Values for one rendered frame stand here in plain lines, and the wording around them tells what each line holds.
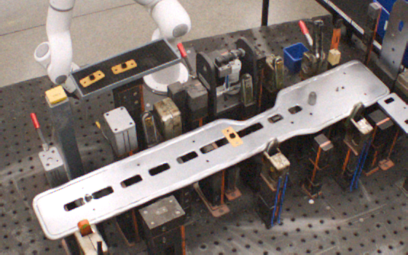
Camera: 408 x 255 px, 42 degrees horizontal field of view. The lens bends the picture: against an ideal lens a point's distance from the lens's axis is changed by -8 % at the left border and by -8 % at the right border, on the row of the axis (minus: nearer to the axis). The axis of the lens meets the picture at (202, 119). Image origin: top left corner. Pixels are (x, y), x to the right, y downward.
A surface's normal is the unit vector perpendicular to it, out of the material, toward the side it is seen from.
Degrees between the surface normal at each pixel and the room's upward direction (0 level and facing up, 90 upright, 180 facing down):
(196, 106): 90
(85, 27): 0
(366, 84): 0
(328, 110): 0
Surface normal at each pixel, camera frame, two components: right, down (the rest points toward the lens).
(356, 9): 0.00, -0.67
